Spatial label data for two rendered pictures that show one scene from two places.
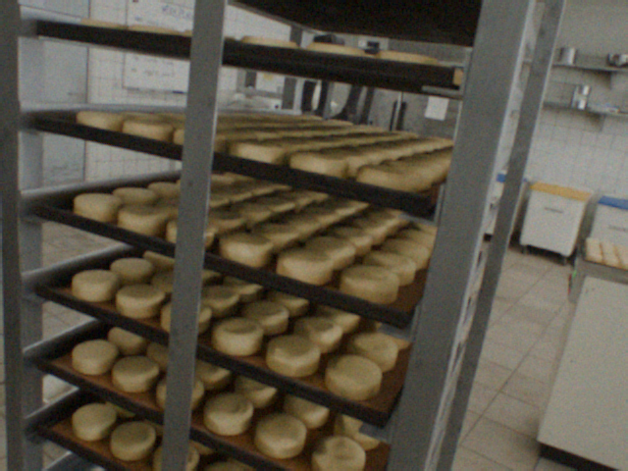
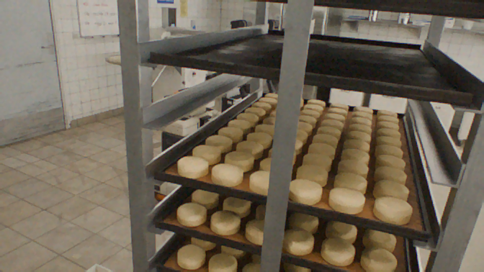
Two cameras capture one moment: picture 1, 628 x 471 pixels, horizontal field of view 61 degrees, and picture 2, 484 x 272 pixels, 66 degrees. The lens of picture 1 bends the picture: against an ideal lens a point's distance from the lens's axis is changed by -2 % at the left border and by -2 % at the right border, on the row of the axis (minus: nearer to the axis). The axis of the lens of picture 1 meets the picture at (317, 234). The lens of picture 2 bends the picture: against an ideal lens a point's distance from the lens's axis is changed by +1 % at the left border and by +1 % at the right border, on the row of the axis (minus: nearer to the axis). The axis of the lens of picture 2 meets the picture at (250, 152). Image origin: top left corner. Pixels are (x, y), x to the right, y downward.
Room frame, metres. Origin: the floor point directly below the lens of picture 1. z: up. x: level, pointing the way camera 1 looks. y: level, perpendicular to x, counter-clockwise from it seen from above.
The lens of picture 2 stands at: (0.00, 0.20, 1.76)
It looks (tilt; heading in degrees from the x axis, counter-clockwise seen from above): 23 degrees down; 354
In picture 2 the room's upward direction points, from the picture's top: 5 degrees clockwise
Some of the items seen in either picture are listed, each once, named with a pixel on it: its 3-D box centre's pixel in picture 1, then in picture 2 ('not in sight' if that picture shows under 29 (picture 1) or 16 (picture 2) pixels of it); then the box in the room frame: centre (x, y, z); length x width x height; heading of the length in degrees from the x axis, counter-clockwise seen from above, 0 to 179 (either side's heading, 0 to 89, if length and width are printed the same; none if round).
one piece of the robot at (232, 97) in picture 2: not in sight; (235, 101); (2.88, 0.08, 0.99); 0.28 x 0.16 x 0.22; 148
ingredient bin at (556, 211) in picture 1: (554, 221); (389, 103); (5.57, -2.46, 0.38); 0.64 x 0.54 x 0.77; 149
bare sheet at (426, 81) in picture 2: not in sight; (325, 51); (0.73, 0.00, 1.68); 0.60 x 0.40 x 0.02; 158
